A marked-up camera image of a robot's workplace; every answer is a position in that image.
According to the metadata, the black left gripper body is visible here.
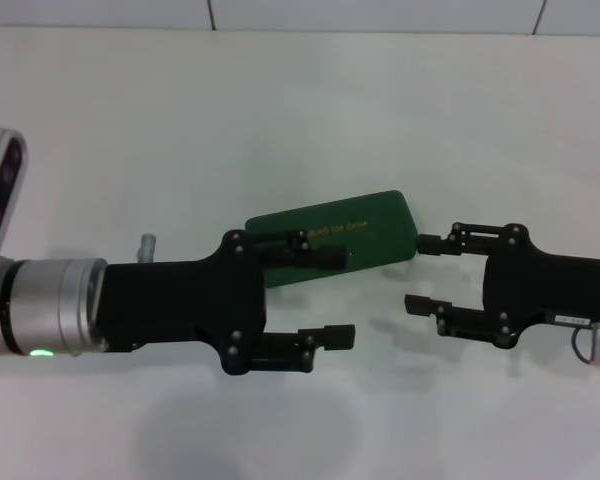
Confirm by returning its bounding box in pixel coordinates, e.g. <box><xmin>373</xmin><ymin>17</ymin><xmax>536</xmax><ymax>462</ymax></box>
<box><xmin>93</xmin><ymin>228</ymin><xmax>269</xmax><ymax>377</ymax></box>

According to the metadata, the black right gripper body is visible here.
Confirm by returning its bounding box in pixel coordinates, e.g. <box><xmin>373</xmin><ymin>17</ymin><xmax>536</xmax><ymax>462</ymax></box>
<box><xmin>481</xmin><ymin>223</ymin><xmax>600</xmax><ymax>350</ymax></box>

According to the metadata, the dark green glasses case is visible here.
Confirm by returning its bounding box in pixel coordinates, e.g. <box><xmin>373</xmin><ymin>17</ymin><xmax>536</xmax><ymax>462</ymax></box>
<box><xmin>243</xmin><ymin>189</ymin><xmax>421</xmax><ymax>290</ymax></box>

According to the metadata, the left gripper cable silver connector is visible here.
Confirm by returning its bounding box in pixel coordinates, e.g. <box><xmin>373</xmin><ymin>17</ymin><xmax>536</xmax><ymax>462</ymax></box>
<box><xmin>138</xmin><ymin>232</ymin><xmax>160</xmax><ymax>262</ymax></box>

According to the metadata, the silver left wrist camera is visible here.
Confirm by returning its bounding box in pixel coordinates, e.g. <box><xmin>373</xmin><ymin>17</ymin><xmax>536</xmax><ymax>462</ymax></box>
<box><xmin>0</xmin><ymin>126</ymin><xmax>30</xmax><ymax>269</ymax></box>

